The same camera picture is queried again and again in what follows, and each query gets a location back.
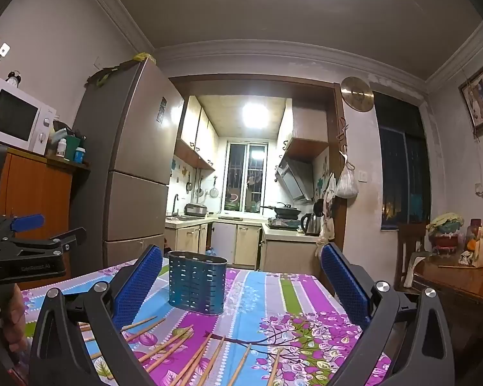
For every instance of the wooden chair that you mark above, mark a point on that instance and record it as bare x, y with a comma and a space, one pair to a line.
410, 240

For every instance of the green container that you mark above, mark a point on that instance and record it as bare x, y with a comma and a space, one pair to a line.
72, 143

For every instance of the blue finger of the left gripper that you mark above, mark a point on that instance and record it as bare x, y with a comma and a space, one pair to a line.
57, 245
11, 226

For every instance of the steel electric kettle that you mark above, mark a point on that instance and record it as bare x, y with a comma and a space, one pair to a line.
311, 224

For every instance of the white hanging plastic bag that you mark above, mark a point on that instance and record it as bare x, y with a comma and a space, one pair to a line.
347, 187

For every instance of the white bottle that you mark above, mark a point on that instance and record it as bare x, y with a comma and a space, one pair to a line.
61, 148

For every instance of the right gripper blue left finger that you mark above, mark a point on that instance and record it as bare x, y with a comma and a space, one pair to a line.
59, 355

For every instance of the kitchen window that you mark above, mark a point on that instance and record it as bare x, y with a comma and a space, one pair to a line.
245, 177

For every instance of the range hood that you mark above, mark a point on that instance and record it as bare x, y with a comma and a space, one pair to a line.
296, 177

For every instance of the floral striped tablecloth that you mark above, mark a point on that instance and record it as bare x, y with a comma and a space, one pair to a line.
270, 311

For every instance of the gold round wall plate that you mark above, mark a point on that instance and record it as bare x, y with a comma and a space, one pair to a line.
357, 94

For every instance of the dark night window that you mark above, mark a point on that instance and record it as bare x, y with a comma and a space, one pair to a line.
406, 186

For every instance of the silver toaster appliance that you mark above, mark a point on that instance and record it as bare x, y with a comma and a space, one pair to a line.
196, 210

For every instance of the orange wooden cabinet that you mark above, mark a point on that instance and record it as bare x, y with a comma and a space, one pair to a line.
33, 186

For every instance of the brown refrigerator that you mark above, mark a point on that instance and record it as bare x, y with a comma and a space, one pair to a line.
129, 116

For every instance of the black wok on stove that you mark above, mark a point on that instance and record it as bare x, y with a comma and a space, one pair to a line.
284, 212

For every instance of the framed elephant picture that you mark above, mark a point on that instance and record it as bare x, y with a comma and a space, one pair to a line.
471, 91

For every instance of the dark wooden side table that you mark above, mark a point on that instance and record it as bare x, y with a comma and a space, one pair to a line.
461, 294

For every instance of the metal perforated utensil holder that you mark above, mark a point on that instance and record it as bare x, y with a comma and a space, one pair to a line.
197, 282

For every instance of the person left hand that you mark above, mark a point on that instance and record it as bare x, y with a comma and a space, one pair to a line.
14, 322

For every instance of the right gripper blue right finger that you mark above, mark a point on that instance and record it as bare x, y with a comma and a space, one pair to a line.
424, 355

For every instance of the flower pot with cloth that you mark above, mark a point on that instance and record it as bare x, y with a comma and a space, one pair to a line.
444, 232

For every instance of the white microwave oven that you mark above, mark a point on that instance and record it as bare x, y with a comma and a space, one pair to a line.
25, 121

